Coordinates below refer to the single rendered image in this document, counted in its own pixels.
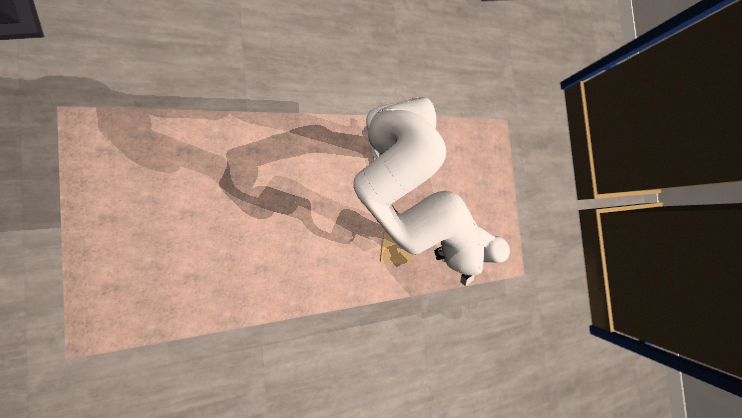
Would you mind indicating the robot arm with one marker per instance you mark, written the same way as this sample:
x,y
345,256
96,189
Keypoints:
x,y
410,150

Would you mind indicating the tan flat mat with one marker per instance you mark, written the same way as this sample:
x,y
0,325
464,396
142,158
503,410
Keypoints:
x,y
393,253

